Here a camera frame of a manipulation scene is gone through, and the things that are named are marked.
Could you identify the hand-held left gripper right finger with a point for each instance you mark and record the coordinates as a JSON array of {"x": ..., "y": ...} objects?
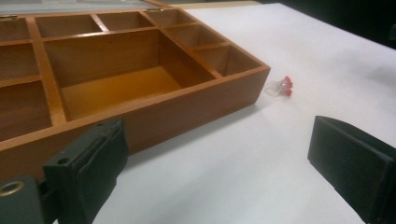
[{"x": 355, "y": 168}]

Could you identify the wooden compartment box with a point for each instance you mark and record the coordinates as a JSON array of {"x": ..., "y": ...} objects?
[{"x": 134, "y": 77}]

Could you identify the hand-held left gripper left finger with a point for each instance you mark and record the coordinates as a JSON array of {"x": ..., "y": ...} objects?
[{"x": 84, "y": 174}]

